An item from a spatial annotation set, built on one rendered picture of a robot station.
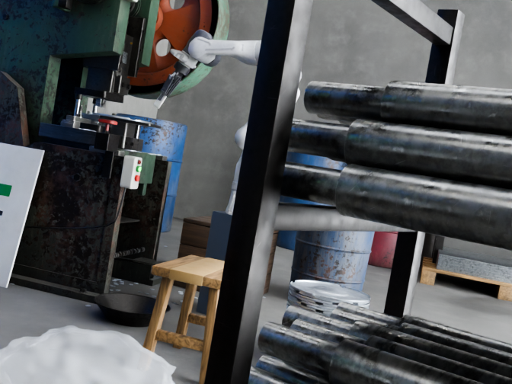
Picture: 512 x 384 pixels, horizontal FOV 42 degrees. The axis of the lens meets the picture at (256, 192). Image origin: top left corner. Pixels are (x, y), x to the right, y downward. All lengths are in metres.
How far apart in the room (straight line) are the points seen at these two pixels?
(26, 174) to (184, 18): 1.14
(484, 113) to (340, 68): 5.67
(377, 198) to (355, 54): 5.71
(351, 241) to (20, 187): 1.60
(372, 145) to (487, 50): 5.66
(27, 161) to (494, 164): 2.61
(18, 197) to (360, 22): 4.09
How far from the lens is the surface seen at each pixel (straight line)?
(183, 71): 3.14
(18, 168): 3.05
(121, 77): 3.13
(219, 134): 6.44
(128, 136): 3.11
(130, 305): 2.79
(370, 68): 6.24
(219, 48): 2.98
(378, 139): 0.61
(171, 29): 3.52
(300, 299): 2.35
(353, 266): 3.44
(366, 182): 0.58
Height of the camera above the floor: 0.70
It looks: 3 degrees down
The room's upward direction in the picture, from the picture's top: 10 degrees clockwise
